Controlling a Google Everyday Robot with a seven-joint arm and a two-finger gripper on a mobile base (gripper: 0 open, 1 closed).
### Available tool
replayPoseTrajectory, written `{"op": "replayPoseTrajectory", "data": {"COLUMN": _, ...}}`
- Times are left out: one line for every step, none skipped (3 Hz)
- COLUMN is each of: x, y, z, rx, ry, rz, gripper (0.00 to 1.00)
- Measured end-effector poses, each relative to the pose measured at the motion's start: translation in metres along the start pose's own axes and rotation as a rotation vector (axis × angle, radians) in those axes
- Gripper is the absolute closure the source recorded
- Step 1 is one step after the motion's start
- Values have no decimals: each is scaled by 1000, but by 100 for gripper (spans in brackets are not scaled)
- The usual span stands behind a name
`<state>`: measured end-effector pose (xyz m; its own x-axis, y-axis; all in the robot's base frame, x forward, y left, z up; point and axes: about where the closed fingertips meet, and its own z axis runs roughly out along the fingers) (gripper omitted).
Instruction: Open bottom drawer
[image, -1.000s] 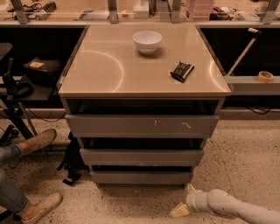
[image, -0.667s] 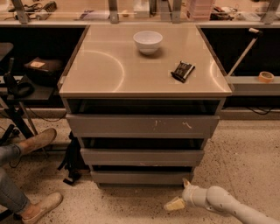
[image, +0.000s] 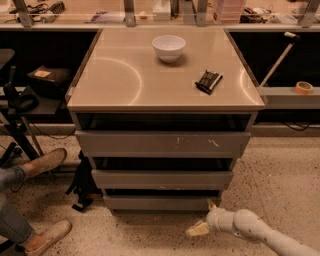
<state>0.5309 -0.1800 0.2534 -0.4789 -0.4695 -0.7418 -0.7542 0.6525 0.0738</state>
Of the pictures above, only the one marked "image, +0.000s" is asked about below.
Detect blue jeans leg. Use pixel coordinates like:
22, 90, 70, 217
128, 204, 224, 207
0, 193, 35, 246
0, 165, 26, 192

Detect black side table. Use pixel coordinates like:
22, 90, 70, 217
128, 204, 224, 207
0, 48, 63, 160

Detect pink stacked trays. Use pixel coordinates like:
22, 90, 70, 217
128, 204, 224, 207
212, 0, 246, 24

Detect grey drawer cabinet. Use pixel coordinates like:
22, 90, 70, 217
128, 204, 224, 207
68, 26, 264, 214

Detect black box with label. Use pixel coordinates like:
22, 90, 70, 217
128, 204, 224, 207
27, 66, 73, 99

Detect white stick with black tip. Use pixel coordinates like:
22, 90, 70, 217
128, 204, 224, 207
259, 32, 300, 87

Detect grey bottom drawer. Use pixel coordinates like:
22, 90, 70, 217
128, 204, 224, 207
103, 196, 208, 211

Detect white box on bench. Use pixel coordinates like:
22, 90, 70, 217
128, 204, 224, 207
152, 0, 171, 21

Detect grey top drawer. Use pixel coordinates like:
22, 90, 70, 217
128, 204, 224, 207
76, 131, 251, 158

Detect grey drawer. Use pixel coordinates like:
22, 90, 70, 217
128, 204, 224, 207
76, 131, 251, 158
103, 196, 208, 211
92, 170, 233, 190

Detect tan shoe upper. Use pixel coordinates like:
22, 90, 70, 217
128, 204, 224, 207
22, 148, 67, 178

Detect blue jeans lower leg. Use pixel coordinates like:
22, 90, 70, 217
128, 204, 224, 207
0, 193, 35, 246

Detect blue jeans upper leg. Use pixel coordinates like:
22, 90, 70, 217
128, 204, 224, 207
0, 165, 26, 192

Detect white ceramic bowl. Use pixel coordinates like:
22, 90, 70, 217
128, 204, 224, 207
152, 35, 186, 63

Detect grey middle drawer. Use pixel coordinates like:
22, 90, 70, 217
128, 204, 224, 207
92, 170, 233, 190

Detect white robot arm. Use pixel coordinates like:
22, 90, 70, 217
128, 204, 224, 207
186, 200, 320, 256

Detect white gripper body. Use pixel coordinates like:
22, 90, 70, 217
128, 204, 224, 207
206, 207, 236, 233

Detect tan tape roll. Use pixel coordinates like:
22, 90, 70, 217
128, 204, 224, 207
294, 81, 313, 95

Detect black snack bag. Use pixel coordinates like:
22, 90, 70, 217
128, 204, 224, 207
195, 70, 223, 95

